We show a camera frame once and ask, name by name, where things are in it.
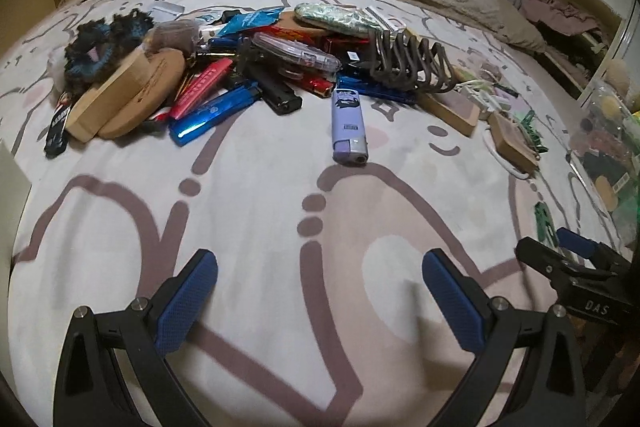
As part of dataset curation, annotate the beige loofah sponge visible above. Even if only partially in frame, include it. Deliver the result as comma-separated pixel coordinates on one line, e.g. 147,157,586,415
602,59,632,90

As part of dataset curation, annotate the black lighter white print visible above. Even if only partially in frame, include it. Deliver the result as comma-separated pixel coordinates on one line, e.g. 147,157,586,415
44,94,76,158

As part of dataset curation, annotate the printed blanket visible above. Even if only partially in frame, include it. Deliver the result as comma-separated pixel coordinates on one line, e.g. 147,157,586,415
0,0,632,427

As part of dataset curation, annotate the dark blue scrunchie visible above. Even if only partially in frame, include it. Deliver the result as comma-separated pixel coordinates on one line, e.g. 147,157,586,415
64,9,155,86

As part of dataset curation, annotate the green clothespin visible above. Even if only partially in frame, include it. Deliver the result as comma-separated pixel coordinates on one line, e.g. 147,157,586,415
515,111,549,153
534,202,557,243

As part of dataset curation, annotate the pile of clothes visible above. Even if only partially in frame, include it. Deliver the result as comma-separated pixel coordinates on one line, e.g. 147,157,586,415
510,0,614,73

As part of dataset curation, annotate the white silicone ring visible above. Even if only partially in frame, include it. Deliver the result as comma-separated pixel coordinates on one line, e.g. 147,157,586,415
484,133,534,180

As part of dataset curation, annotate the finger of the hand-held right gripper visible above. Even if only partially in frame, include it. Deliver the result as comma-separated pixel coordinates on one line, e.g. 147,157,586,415
514,236,576,286
556,228,634,271

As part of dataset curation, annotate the round wooden box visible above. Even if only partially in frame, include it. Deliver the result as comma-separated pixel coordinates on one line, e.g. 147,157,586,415
99,52,187,139

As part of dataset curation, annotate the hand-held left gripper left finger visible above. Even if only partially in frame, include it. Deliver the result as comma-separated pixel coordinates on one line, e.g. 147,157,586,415
54,248,219,427

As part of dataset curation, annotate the purple lighter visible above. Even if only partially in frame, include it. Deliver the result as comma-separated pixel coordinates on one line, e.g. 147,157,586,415
330,89,371,166

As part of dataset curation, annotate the white storage box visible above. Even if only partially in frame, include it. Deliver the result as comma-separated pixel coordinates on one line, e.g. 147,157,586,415
0,139,31,208

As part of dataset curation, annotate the dark blue lighter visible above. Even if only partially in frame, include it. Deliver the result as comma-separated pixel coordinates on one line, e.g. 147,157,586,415
336,74,416,104

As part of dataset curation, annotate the clear plastic bin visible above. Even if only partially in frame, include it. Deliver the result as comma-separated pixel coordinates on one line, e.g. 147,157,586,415
570,79,640,249

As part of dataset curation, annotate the shiny blue lighter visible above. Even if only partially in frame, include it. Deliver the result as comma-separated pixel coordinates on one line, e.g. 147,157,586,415
169,84,262,147

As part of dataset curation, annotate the red lighter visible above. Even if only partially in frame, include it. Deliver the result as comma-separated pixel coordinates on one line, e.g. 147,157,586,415
170,58,235,120

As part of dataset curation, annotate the clear plastic case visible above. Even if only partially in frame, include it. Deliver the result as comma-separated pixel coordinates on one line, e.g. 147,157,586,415
252,32,344,76

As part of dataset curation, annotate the oval wooden box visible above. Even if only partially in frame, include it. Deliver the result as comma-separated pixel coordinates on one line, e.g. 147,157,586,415
65,51,164,143

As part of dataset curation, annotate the square wooden coaster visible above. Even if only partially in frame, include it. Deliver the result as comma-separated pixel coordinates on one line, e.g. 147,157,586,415
415,89,481,138

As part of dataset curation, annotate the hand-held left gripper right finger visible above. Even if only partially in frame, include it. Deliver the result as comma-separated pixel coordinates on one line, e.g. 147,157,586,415
421,248,589,427

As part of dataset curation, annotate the brown hair claw clip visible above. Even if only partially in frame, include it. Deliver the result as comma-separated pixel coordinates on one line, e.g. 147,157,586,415
367,28,459,96

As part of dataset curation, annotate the blue foil packet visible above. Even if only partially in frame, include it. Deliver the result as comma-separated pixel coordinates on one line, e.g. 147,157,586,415
217,6,286,39

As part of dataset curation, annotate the square wooden box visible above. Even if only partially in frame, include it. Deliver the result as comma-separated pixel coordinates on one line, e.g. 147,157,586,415
487,112,541,173

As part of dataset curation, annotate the white comb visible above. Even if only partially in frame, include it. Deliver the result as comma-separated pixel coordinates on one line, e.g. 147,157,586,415
357,6,406,33

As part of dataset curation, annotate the green patterned pouch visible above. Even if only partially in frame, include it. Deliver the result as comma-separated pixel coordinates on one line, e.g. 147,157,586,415
294,3,374,39

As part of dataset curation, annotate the white green gadget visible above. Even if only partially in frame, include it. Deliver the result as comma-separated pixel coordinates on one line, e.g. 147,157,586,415
457,79,506,108

